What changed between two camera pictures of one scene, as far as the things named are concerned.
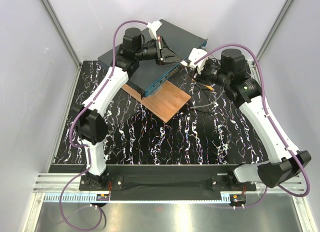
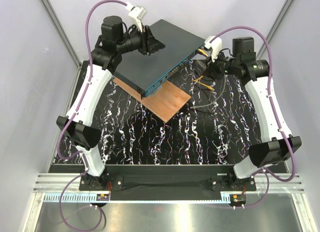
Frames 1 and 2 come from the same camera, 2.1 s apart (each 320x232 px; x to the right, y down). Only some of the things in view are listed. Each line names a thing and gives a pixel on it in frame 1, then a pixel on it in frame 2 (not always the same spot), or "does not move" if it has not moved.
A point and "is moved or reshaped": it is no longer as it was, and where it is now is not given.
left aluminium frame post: x=63 y=35 does not move
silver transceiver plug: x=184 y=63 is moved or reshaped
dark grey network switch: x=176 y=41 does not move
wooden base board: x=164 y=103 does not move
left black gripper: x=164 y=53 -> x=150 y=44
